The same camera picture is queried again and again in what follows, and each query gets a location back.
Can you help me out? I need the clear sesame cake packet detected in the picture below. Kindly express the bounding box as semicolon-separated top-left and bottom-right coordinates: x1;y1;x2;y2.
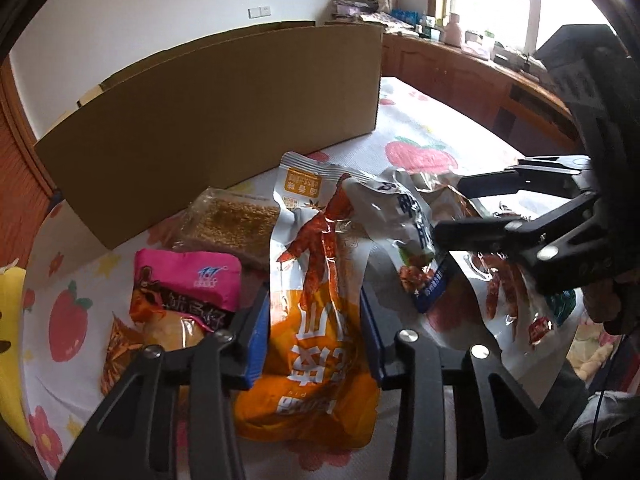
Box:
171;187;282;272

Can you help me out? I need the white sausage snack packet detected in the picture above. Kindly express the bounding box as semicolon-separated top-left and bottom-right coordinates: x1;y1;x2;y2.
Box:
425;172;582;357

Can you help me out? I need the person's right hand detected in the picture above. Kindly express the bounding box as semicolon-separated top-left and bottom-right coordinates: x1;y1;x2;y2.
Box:
582;277;626;335

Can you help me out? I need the brown cardboard box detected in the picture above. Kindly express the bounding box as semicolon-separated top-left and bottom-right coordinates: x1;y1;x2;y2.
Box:
33;20;385;251

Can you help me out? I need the fruit and flower printed bedsheet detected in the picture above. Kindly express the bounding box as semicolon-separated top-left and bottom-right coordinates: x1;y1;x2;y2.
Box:
20;76;617;480

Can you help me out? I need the silver blue snack packet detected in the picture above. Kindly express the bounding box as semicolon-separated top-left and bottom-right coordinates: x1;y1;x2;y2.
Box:
345;166;452;314

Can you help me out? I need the pink snack packet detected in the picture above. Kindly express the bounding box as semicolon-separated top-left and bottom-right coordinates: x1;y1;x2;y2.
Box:
100;247;244;397

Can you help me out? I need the yellow plush toy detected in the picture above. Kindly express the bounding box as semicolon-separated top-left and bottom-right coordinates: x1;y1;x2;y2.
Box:
0;264;37;447

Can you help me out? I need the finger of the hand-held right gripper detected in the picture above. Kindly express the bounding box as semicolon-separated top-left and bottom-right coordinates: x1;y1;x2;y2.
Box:
457;156;597;201
432;194;614;295

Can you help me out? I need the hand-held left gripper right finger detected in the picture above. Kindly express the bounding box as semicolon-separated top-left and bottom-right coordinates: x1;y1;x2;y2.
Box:
360;279;585;480

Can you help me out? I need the patterned cloth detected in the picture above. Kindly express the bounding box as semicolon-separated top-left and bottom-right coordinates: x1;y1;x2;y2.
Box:
572;322;619;397

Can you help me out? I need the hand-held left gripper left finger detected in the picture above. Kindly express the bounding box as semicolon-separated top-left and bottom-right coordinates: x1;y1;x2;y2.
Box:
55;282;272;480

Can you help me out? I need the pile of papers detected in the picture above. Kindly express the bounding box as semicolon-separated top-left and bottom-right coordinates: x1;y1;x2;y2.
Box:
331;0;387;25

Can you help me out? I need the orange white snack packet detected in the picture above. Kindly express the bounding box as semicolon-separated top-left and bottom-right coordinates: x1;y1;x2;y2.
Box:
232;151;382;447

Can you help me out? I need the wooden wardrobe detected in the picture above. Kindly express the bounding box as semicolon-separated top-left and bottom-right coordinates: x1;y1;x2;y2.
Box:
0;57;57;241

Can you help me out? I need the wooden window cabinet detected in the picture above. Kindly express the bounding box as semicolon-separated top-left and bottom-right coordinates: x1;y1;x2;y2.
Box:
381;29;587;157

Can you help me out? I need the pink bottle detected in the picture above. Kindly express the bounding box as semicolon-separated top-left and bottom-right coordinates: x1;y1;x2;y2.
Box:
444;12;464;47

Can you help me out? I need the grey garment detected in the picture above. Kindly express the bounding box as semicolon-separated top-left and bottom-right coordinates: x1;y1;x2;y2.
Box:
565;389;640;477

